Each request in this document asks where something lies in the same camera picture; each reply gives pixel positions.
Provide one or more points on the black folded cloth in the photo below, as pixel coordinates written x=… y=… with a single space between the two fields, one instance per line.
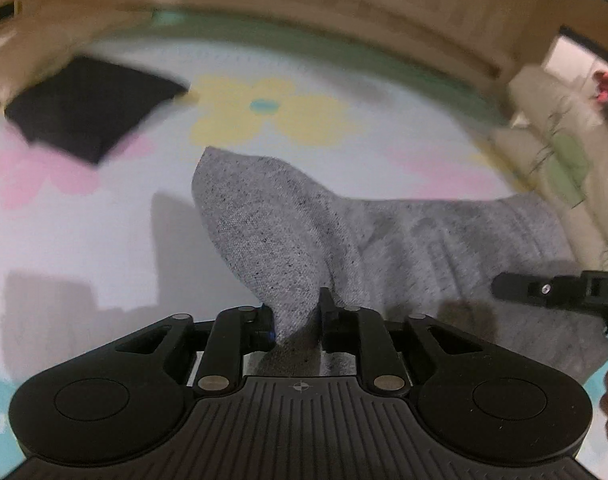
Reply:
x=94 y=105

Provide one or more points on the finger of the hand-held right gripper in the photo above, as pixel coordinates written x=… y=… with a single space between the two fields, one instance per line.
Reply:
x=528 y=287

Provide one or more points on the grey pants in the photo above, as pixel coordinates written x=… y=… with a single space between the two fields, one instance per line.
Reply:
x=284 y=230

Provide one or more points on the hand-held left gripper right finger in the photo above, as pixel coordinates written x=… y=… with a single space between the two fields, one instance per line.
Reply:
x=329 y=317

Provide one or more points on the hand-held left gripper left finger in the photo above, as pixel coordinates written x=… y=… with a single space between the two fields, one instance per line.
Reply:
x=262 y=321

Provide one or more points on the flower print bed sheet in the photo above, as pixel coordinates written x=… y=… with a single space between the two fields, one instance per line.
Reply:
x=134 y=240

